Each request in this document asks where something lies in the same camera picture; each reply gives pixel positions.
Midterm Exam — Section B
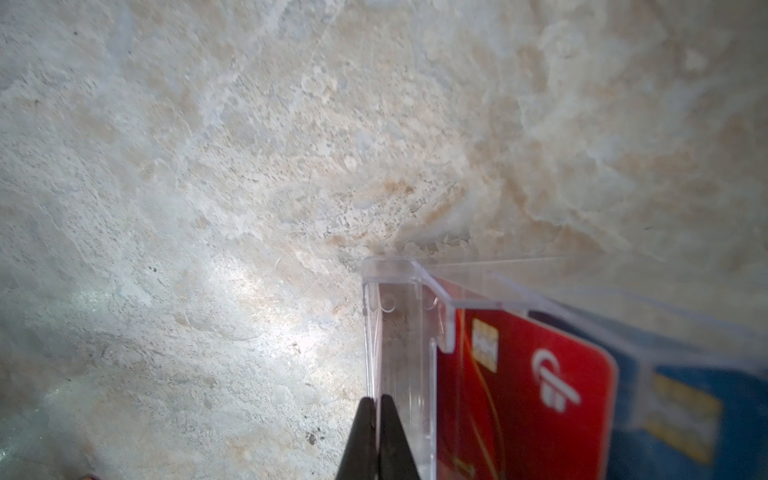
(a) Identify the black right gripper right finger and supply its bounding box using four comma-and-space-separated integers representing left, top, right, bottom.
377, 395, 420, 480

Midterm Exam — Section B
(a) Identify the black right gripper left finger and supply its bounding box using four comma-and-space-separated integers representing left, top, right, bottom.
335, 397, 377, 480

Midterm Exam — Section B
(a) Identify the left card stack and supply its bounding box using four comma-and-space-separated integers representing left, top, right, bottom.
362, 256, 767, 479

